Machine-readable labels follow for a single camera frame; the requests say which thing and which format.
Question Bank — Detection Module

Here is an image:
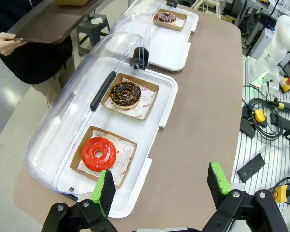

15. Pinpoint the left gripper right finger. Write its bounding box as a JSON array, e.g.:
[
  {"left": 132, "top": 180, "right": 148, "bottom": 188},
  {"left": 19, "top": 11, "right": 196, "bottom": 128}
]
[{"left": 200, "top": 161, "right": 290, "bottom": 232}]

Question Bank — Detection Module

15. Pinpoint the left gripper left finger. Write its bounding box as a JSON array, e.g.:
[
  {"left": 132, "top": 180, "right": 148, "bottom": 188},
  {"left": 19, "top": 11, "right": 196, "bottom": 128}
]
[{"left": 41, "top": 168, "right": 119, "bottom": 232}]

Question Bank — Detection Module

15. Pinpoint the red glazed donut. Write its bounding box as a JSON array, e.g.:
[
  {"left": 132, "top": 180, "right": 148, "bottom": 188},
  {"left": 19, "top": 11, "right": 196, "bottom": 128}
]
[{"left": 81, "top": 136, "right": 117, "bottom": 173}]

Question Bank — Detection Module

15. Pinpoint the brown cardboard donut box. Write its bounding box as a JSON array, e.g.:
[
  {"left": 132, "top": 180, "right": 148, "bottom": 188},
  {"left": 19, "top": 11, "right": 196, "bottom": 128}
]
[
  {"left": 101, "top": 72, "right": 160, "bottom": 121},
  {"left": 152, "top": 8, "right": 188, "bottom": 32},
  {"left": 70, "top": 125, "right": 138, "bottom": 190}
]

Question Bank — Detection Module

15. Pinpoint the white printed paper liner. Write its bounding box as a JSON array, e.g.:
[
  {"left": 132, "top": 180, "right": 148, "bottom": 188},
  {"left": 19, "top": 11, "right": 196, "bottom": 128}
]
[
  {"left": 103, "top": 77, "right": 158, "bottom": 120},
  {"left": 168, "top": 17, "right": 186, "bottom": 28},
  {"left": 78, "top": 129, "right": 137, "bottom": 187}
]

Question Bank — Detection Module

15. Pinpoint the dark brown serving tray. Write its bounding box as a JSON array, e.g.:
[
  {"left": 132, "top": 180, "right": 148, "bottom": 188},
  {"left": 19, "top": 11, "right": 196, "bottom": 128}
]
[{"left": 7, "top": 0, "right": 106, "bottom": 45}]

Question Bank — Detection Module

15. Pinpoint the chocolate donut with orange sprinkles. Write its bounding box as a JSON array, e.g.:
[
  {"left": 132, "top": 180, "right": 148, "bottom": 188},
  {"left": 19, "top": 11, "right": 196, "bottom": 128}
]
[{"left": 109, "top": 81, "right": 142, "bottom": 108}]

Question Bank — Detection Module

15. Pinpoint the person in black shirt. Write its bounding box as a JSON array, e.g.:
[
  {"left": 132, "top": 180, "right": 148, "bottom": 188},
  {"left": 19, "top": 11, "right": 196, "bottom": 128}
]
[{"left": 0, "top": 0, "right": 76, "bottom": 108}]

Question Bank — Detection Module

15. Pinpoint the chocolate donut with colourful sprinkles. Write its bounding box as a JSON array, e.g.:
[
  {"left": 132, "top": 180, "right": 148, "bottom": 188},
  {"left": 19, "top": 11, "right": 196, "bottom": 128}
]
[{"left": 155, "top": 11, "right": 177, "bottom": 24}]

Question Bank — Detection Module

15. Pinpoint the person's right hand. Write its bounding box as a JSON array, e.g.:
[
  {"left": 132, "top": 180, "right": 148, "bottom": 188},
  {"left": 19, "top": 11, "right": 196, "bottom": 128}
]
[{"left": 0, "top": 32, "right": 28, "bottom": 56}]

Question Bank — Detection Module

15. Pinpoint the flat black metal plate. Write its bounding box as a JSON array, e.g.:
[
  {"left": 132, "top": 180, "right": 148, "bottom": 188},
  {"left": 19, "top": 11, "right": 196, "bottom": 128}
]
[{"left": 236, "top": 152, "right": 267, "bottom": 184}]

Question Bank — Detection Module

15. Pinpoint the black rectangular block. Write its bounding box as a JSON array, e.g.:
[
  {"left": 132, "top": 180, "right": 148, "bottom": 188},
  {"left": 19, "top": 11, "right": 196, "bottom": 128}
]
[{"left": 239, "top": 116, "right": 257, "bottom": 139}]

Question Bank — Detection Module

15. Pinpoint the yellow emergency stop button box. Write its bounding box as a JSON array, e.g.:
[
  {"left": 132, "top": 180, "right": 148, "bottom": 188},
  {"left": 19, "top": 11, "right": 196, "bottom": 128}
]
[
  {"left": 272, "top": 184, "right": 290, "bottom": 204},
  {"left": 279, "top": 76, "right": 290, "bottom": 94}
]

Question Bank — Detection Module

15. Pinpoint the white display tray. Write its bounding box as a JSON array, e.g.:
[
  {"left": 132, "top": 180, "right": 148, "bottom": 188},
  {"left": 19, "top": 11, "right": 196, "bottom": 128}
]
[
  {"left": 146, "top": 4, "right": 200, "bottom": 72},
  {"left": 51, "top": 56, "right": 179, "bottom": 219}
]

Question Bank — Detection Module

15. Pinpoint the clear display lid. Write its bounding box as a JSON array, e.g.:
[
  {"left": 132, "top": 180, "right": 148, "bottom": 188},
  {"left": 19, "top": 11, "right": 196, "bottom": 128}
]
[
  {"left": 109, "top": 0, "right": 171, "bottom": 36},
  {"left": 22, "top": 32, "right": 151, "bottom": 195}
]

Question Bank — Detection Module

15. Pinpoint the black step stool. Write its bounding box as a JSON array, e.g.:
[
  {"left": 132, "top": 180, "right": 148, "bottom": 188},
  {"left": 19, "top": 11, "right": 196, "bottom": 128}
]
[{"left": 75, "top": 13, "right": 111, "bottom": 57}]

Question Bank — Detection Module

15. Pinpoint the black coiled cable bundle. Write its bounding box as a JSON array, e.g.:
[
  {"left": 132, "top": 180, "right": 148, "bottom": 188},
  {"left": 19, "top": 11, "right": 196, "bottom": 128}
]
[{"left": 241, "top": 84, "right": 285, "bottom": 141}]

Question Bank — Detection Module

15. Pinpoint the yellow black pendant switch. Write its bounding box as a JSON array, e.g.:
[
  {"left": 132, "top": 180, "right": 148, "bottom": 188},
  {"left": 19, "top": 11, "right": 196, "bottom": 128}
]
[{"left": 253, "top": 109, "right": 268, "bottom": 128}]

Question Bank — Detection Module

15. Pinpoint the black yellow enabling handle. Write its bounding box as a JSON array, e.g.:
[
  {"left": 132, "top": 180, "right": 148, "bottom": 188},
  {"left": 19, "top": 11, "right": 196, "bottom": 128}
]
[{"left": 268, "top": 100, "right": 290, "bottom": 113}]

